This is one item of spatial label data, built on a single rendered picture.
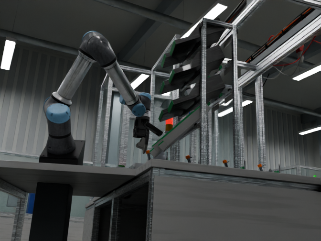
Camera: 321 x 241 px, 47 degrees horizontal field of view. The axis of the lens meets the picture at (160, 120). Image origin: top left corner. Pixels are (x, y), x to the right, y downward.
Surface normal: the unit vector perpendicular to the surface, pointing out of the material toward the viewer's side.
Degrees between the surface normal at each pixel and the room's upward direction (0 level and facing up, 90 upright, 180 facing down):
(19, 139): 90
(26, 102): 90
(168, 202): 90
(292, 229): 90
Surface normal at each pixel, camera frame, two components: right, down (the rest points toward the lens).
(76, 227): 0.44, -0.26
